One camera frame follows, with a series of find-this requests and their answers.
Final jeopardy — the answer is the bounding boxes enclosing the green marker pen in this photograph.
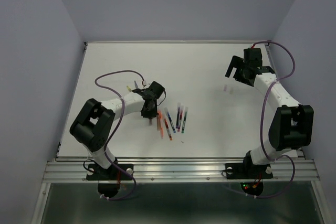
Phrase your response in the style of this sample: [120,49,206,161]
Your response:
[181,107,188,133]

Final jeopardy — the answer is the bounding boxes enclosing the red orange marker pen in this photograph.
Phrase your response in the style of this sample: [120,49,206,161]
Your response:
[163,115,173,141]

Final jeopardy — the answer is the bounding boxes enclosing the light orange marker pen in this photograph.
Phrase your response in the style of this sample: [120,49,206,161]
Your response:
[159,123,164,139]

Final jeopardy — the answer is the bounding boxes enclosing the dark red marker pen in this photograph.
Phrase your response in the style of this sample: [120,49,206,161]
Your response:
[176,103,181,130]

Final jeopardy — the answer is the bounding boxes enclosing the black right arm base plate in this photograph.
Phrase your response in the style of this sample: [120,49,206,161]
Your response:
[221,163,274,197]

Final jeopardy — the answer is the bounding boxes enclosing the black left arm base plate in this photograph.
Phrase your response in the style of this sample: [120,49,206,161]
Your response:
[83,159,136,201]

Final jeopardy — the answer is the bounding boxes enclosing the aluminium table edge rail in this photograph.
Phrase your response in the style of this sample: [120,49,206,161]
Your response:
[265,41,276,71]

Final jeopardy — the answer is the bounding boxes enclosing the blue marker pen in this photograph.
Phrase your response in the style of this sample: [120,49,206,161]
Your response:
[164,108,176,133]

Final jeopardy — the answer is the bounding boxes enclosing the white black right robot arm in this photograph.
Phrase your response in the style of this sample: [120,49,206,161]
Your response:
[225,48,314,177]

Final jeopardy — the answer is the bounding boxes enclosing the aluminium front frame rails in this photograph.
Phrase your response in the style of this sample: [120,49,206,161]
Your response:
[42,158,320,184]

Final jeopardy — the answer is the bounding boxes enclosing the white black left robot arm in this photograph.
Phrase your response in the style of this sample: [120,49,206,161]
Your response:
[69,70,166,179]

